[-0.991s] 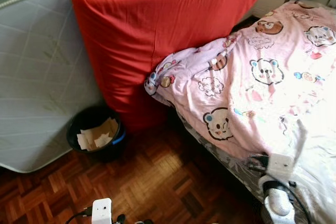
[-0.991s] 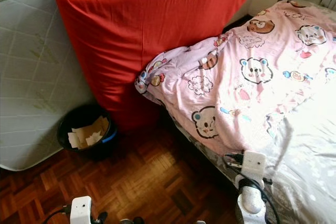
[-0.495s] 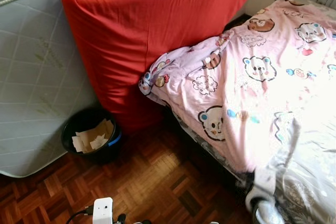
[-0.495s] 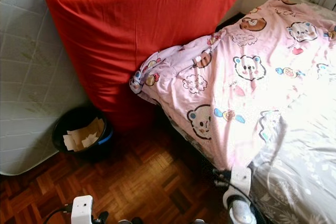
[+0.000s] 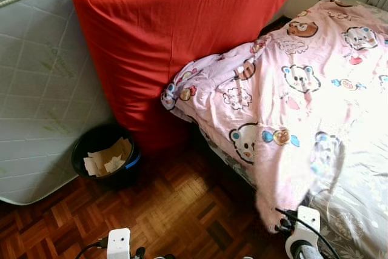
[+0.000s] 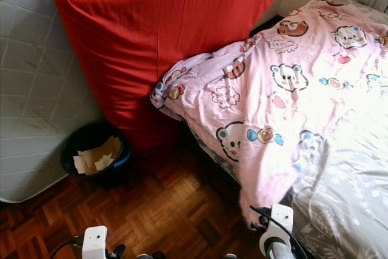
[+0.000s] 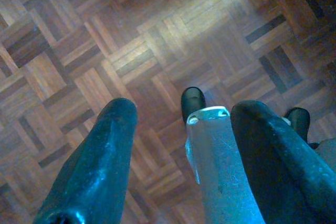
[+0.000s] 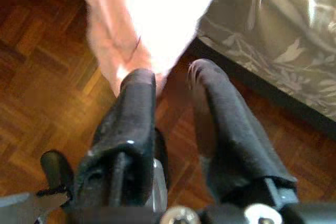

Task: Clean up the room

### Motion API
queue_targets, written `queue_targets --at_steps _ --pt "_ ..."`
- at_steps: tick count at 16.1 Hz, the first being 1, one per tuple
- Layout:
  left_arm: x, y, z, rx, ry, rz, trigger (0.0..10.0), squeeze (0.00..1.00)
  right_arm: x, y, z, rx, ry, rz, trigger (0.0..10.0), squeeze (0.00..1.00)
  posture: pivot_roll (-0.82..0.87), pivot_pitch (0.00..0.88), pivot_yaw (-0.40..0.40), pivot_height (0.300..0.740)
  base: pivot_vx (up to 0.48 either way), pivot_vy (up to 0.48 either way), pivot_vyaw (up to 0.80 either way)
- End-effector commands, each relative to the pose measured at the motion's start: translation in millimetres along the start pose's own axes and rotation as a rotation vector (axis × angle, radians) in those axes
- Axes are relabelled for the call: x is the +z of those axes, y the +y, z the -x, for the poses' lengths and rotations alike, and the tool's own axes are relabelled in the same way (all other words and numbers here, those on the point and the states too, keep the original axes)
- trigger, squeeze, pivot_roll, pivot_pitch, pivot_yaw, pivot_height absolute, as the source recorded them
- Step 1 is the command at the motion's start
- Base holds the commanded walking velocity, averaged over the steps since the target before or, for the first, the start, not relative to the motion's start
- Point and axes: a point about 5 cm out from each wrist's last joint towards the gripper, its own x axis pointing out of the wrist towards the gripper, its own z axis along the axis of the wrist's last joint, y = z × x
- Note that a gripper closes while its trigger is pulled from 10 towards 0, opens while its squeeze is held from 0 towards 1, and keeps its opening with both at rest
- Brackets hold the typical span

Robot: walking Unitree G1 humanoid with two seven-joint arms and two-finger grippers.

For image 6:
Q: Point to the pink cartoon blanket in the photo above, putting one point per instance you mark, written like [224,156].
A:
[273,119]

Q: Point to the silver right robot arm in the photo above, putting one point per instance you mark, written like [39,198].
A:
[284,252]

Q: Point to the bed with grey floral sheet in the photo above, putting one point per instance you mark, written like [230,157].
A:
[351,210]

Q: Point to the white paper scrap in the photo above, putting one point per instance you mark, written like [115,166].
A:
[103,163]
[80,165]

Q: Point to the blue bin liner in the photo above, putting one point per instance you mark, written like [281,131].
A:
[123,159]

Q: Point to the tan cardboard piece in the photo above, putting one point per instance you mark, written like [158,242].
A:
[102,148]

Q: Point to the black waste bin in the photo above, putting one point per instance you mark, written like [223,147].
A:
[88,130]

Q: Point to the grey quilted mattress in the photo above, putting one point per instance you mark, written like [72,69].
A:
[42,89]

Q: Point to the large red mattress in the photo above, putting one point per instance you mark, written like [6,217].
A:
[151,47]

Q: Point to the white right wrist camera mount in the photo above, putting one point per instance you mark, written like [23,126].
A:
[280,221]

